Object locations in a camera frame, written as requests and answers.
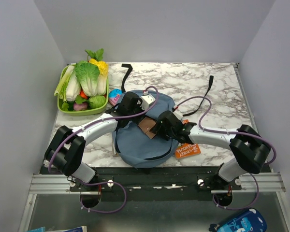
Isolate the orange treehouse story book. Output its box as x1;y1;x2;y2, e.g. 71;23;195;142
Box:
175;119;202;159

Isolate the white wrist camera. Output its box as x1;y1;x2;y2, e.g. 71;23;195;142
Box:
172;105;183;120
140;94;155;110

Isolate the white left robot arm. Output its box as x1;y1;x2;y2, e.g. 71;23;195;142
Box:
45;92;155;191

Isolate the blue book at bottom edge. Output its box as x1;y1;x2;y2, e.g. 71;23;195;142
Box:
27;226;87;232

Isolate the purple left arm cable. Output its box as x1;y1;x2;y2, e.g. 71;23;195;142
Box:
47;86;160;215

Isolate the green leaf napa cabbage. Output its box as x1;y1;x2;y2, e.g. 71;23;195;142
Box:
75;61;100;97

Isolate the green vegetable basket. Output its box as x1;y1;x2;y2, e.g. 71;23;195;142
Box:
57;64;110;117

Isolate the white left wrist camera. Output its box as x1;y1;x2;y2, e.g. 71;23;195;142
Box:
140;94;155;110

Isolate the white green leek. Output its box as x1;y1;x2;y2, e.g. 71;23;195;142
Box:
54;65;75;102

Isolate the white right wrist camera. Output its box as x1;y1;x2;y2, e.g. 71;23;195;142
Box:
172;105;183;120

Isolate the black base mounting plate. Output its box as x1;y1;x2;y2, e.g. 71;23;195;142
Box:
67;166;241;206

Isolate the purple onion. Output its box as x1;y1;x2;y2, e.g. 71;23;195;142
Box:
73;102;88;112

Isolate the orange book under backpack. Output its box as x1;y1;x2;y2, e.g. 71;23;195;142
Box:
112;143;119;157

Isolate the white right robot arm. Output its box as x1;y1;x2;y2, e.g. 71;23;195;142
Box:
150;111;273;189

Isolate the aluminium rail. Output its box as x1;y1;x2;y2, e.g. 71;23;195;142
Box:
29;174;82;194

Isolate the pink cartoon pencil case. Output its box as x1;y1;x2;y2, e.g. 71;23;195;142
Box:
108;88;122;106

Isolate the blue shark pencil case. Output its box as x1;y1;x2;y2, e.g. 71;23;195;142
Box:
208;208;267;232

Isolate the round green cabbage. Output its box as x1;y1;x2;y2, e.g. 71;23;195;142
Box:
88;95;106;109

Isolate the blue student backpack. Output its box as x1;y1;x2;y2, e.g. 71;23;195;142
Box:
112;91;179;168

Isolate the yellow leaf napa cabbage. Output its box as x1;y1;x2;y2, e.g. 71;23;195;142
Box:
85;48;109;95

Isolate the orange carrot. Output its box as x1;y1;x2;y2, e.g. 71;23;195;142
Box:
80;90;88;99

